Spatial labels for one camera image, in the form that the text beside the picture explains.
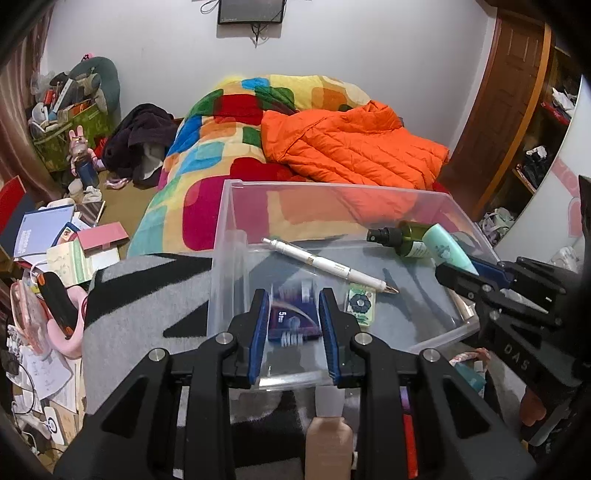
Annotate tan wooden item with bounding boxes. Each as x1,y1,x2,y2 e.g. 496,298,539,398
450,291,479,324

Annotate wooden shelf unit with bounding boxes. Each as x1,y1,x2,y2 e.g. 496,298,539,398
508,44,583,195

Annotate pink white braided rope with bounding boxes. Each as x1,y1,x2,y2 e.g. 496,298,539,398
449,347,491,366

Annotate orange black handheld tool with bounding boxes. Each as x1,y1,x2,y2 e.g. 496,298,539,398
38,271,79,337

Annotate green flower-patterned card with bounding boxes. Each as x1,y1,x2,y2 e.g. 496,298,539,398
345,285,378,326

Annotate green fabric bag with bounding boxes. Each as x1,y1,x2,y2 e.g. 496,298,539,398
31,99,114,174

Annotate grey black patterned blanket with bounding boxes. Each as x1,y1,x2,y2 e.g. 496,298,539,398
81,240,522,480

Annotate pink holder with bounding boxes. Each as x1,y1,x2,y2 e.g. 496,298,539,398
46,286,90,358

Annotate blue notebook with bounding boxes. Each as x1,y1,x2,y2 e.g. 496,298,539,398
13,205,75,258

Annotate red box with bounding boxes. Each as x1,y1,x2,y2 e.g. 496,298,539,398
0,175,28,236

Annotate clear plastic storage bin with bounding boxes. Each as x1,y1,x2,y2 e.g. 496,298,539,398
205,179,504,393

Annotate small purple box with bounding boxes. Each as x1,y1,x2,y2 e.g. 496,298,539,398
269,282,323,346

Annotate orange down jacket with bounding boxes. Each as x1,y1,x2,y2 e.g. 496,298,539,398
260,100,451,191

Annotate white plastic bags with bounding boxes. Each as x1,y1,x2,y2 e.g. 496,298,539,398
479,207,515,243

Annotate white flat device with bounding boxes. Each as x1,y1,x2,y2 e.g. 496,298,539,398
42,405,63,437

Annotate teal tape roll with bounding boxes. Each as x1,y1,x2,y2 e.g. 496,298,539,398
454,361,486,398

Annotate colourful patchwork blanket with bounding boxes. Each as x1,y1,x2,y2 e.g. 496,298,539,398
127,74,458,259

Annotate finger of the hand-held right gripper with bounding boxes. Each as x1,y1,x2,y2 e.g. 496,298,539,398
435,262,536,324
468,256,568,302

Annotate green white booklet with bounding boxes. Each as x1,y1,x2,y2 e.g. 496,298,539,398
46,240,95,287

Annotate dark clothes pile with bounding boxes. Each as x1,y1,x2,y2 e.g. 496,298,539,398
100,104,178,188

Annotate pink box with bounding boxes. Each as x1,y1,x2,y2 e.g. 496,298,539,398
76,222,130,257

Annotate small wall monitor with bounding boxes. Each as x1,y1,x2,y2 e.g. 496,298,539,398
217,0,284,25

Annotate white suitcase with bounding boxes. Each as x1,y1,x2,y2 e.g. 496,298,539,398
550,246,583,274

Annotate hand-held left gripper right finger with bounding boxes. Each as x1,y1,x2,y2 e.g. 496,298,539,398
318,288,539,480

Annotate brown curtain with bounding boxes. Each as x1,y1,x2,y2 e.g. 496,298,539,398
0,9,61,195

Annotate beige lotion bottle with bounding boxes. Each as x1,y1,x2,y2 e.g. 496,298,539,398
305,387,355,480

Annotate pink framed case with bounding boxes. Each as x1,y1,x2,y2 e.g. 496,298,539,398
8,281,54,358

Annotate pink bunny toy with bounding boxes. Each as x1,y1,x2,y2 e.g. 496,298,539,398
68,127,105,185

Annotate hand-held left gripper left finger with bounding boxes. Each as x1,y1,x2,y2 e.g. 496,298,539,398
53,288,273,480

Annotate white pen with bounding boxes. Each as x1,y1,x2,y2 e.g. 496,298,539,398
262,237,399,296

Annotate white wardrobe door pink hearts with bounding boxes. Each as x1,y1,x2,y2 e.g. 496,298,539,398
494,76,591,273

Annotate mint green tube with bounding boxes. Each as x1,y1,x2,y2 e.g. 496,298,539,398
422,223,480,277

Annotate pile of white papers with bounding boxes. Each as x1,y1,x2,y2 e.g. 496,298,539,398
18,342,81,411

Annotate person's right hand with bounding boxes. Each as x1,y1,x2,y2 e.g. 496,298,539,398
518,389,549,428

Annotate brown wooden door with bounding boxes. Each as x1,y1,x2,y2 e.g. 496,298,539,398
436,9,555,222

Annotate dark green spray bottle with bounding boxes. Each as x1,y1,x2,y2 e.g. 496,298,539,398
366,220,437,259

